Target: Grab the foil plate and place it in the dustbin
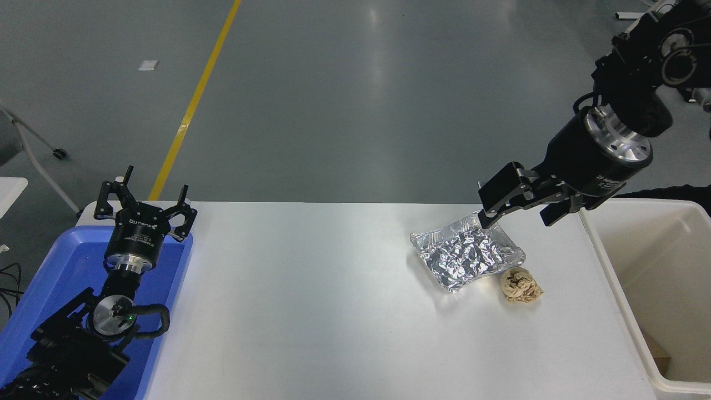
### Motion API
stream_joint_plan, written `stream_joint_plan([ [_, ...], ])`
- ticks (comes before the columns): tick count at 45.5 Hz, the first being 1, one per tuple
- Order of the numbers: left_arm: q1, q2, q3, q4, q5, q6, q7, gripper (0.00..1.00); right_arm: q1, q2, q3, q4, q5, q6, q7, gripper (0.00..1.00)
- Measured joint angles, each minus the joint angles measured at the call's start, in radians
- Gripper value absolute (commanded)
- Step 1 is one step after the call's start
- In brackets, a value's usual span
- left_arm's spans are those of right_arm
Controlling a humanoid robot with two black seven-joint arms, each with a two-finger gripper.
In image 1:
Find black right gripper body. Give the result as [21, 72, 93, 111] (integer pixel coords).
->
[542, 113, 640, 198]

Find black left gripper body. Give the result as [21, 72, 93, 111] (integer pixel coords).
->
[104, 202, 176, 265]

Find silver foil plate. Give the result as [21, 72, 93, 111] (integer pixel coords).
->
[410, 210, 526, 293]

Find blue plastic tray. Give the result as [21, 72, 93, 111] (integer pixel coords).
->
[0, 225, 194, 400]

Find crumpled tan paper ball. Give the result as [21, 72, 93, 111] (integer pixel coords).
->
[500, 267, 544, 304]

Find grey wheeled chair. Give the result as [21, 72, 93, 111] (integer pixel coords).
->
[0, 102, 82, 216]

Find large pale plastic bin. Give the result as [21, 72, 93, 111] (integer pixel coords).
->
[578, 198, 711, 395]

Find white side table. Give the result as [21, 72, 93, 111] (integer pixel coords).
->
[0, 177, 29, 221]

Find person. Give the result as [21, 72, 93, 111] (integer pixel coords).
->
[682, 86, 711, 114]

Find black cables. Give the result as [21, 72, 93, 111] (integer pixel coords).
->
[0, 263, 23, 318]

